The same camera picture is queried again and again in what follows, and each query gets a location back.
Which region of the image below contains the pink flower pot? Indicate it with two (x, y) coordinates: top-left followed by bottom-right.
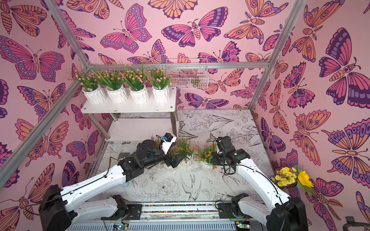
(95, 70), (128, 104)
(123, 65), (149, 105)
(72, 71), (107, 105)
(147, 68), (172, 104)

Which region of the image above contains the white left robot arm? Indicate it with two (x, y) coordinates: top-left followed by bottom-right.
(39, 140), (186, 231)

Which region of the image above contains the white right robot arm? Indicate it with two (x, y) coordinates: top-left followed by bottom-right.
(212, 136), (308, 231)

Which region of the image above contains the white two-tier rack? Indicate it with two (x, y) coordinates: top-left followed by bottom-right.
(82, 87), (179, 142)

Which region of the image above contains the yellow sunflower bouquet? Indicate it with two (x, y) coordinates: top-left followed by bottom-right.
(271, 165), (314, 196)

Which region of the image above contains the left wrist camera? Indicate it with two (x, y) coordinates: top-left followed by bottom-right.
(160, 133), (177, 155)

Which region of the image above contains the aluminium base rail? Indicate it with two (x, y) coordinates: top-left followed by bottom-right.
(54, 200), (304, 231)

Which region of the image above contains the white wire basket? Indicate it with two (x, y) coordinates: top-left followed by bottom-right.
(165, 56), (209, 90)

